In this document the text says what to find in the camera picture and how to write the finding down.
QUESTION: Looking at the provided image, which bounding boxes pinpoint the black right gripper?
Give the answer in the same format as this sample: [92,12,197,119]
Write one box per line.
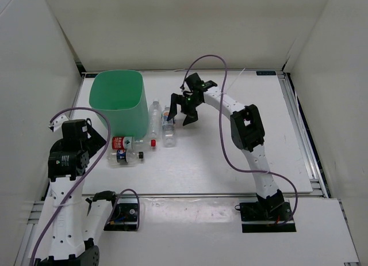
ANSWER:
[167,93,202,127]

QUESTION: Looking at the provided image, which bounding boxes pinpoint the clear bottle blue orange label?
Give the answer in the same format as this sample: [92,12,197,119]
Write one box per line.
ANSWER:
[162,106,176,147]

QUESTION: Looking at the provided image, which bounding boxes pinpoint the clear bottle white cap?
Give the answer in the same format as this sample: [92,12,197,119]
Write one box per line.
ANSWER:
[148,99,162,139]

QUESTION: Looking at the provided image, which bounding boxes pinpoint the blue label bottle black cap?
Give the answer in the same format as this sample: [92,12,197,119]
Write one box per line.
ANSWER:
[108,149,144,167]

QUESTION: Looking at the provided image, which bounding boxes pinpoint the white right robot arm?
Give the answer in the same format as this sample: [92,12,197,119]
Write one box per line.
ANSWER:
[167,73,285,220]

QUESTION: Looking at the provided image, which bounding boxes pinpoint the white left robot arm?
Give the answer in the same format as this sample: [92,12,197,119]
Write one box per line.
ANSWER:
[31,119,121,265]

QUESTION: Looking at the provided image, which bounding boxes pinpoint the green plastic bin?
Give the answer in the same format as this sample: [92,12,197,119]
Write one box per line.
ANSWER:
[89,70,149,139]

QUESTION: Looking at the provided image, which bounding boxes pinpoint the red label bottle red cap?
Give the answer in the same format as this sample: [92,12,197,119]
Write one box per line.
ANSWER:
[111,136,156,151]

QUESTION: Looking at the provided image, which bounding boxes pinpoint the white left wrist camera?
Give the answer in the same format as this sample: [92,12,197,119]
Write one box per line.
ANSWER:
[48,116,68,132]

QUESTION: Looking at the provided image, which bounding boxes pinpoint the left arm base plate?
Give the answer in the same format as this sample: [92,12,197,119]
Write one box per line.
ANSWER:
[104,198,140,231]

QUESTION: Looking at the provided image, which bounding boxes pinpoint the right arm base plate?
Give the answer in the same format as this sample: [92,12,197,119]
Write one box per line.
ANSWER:
[234,199,298,233]

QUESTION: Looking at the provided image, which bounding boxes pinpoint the aluminium frame rail right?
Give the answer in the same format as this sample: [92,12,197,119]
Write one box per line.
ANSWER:
[278,72,331,198]

